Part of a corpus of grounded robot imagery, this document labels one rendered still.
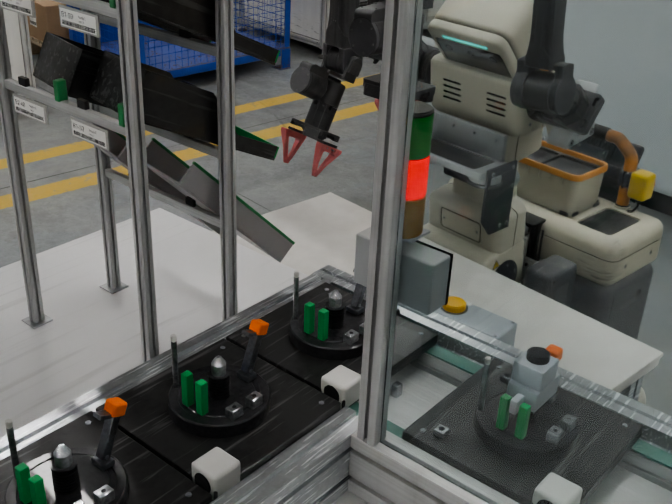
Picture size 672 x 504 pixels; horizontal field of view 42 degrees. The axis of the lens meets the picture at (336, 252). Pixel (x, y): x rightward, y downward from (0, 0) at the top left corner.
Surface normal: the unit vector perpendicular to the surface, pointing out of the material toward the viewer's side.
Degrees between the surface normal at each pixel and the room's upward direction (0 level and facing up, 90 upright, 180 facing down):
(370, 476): 90
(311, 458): 0
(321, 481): 90
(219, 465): 0
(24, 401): 0
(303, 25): 90
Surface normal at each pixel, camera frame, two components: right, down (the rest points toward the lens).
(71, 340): 0.04, -0.88
